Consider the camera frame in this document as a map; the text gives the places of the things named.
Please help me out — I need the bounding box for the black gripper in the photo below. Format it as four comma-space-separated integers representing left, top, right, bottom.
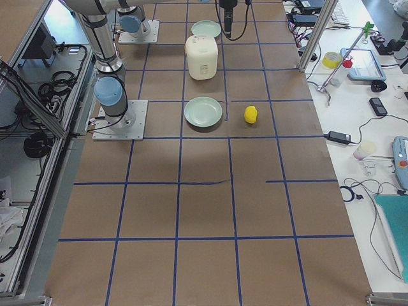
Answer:
219, 0, 238, 36

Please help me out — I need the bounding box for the white rice cooker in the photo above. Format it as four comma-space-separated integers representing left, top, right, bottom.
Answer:
185, 34, 218, 80

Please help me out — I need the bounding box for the far pale green plate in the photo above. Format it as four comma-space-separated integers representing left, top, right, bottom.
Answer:
191, 20, 221, 38

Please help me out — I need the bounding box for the pale green plate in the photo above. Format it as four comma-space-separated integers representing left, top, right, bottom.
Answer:
191, 20, 221, 38
184, 96, 222, 128

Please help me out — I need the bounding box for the black laptop charger brick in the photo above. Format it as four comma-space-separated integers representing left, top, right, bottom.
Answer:
291, 15, 318, 27

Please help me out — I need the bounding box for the near pale green plate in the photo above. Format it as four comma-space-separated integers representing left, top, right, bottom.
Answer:
184, 96, 222, 128

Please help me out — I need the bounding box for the yellow plastic toy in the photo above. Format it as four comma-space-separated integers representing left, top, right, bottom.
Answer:
244, 105, 258, 124

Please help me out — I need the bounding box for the white keyboard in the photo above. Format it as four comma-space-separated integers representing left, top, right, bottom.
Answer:
330, 1, 349, 26

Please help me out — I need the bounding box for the yellow tape roll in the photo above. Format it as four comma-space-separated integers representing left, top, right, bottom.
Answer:
322, 52, 343, 69

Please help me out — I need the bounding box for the metal rod with green clip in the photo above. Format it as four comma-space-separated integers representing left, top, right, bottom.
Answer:
316, 21, 375, 106

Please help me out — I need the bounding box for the blue teach pendant tablet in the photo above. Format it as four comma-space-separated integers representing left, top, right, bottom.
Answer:
340, 49, 386, 81

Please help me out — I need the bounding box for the black power adapter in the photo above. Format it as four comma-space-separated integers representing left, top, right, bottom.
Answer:
324, 131, 351, 145

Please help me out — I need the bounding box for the black phone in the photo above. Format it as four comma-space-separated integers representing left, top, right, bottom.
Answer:
369, 98, 388, 117

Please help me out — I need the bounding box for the white plastic cup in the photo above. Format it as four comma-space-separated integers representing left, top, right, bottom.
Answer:
353, 140, 377, 161

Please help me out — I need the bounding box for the teal cutting mat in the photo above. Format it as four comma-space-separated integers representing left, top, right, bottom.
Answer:
375, 195, 407, 283

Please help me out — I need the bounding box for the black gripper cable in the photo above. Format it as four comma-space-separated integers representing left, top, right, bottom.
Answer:
214, 0, 251, 41

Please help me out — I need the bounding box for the aluminium frame post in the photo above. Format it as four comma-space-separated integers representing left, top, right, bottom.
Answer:
298, 0, 338, 72

